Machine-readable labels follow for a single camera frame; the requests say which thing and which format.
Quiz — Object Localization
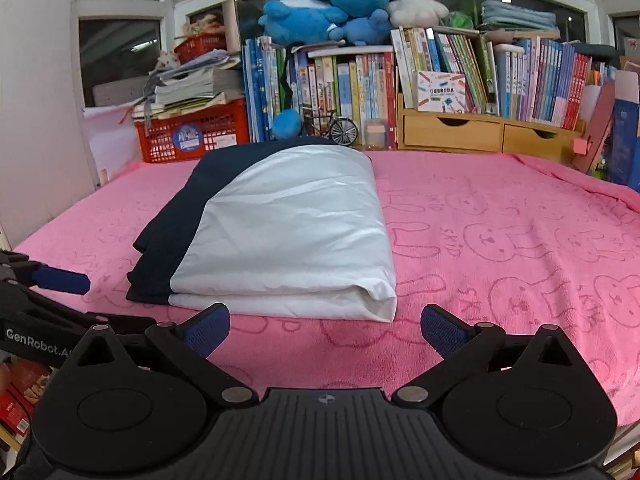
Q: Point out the blue box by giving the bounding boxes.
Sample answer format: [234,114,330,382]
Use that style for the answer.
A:
[608,99,640,192]

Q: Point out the white pencil print box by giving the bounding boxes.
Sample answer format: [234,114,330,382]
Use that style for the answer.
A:
[416,70,468,114]

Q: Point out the blue plush ball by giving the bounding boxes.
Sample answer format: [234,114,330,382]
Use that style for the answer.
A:
[271,108,303,141]

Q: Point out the blue plush toy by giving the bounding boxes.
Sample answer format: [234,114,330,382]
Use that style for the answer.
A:
[258,0,392,47]

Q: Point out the wooden drawer organizer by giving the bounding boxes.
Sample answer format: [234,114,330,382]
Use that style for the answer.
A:
[396,96,578,165]

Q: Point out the red plastic crate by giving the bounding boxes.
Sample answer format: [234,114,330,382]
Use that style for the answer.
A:
[134,99,250,164]

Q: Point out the stack of papers and books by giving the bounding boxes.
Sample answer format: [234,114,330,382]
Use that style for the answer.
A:
[129,50,244,122]

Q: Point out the stack of folded blue cloths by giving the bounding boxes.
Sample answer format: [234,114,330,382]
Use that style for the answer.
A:
[480,0,556,30]

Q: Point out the white and navy jacket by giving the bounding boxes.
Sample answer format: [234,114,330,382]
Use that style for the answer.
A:
[127,138,397,323]

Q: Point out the pink bunny towel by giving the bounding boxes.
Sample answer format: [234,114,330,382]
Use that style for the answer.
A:
[14,148,640,428]

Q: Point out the miniature bicycle model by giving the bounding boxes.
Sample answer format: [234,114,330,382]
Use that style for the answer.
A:
[303,106,359,148]

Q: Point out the row of books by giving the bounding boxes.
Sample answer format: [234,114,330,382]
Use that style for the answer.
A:
[242,20,617,148]

